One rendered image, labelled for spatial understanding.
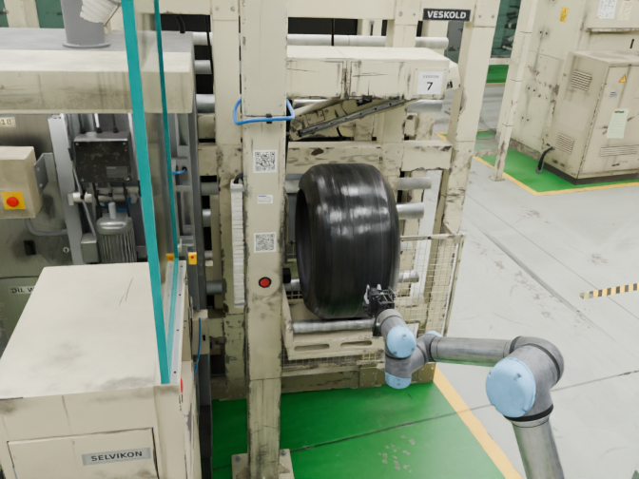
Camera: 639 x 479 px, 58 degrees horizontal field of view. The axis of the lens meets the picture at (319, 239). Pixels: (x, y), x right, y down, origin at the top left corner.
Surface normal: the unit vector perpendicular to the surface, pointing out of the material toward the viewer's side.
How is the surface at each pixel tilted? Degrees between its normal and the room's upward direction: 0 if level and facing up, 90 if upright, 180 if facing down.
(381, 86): 90
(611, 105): 90
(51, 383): 0
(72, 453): 90
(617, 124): 90
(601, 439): 0
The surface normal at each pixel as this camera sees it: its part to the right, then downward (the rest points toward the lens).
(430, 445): 0.04, -0.89
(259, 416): 0.18, 0.46
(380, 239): 0.18, -0.01
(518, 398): -0.79, 0.16
